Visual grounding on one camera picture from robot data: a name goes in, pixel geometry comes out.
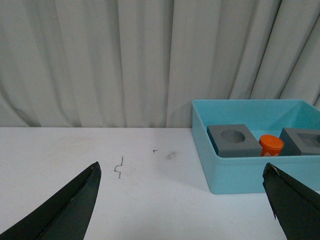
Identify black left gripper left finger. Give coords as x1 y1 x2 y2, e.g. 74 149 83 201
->
0 162 101 240

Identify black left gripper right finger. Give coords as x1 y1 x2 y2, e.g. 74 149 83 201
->
262 163 320 240

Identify gray block with square recess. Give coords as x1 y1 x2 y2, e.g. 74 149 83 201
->
279 127 320 156

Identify orange cylinder marked 4680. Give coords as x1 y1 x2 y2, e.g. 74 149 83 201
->
258 134 284 157

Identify gray block with round recess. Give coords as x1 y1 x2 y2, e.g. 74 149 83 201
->
206 124 262 158

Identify light blue plastic box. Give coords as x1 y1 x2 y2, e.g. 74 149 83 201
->
192 99 320 194

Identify white pleated curtain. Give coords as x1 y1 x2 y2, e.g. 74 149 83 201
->
0 0 320 128

